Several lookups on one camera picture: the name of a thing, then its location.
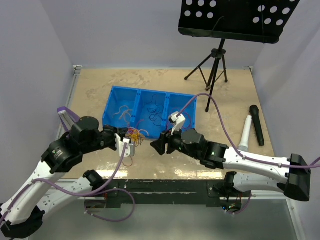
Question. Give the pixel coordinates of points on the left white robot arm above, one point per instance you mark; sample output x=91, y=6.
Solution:
x=23, y=214

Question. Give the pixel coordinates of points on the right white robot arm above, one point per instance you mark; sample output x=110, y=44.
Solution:
x=290, y=176

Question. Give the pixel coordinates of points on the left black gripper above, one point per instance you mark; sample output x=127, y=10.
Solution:
x=121, y=131

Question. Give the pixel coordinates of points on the blue three-compartment plastic bin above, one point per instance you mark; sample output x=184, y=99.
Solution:
x=142, y=109

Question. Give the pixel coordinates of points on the white microphone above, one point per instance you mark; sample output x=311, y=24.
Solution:
x=244, y=142

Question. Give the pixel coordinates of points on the purple metronome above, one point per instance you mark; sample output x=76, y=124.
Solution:
x=67, y=117

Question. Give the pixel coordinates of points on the black microphone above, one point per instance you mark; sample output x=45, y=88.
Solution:
x=254, y=111

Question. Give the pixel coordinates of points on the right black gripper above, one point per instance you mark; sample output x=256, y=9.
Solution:
x=166, y=137

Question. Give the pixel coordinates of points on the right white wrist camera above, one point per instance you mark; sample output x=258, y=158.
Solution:
x=177, y=120

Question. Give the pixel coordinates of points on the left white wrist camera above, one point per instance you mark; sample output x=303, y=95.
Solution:
x=124, y=146

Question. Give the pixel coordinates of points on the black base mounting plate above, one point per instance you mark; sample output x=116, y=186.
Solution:
x=175, y=192

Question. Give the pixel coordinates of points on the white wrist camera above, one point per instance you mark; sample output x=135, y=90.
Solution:
x=124, y=146
x=177, y=120

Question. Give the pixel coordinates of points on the black music stand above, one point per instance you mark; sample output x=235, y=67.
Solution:
x=256, y=21

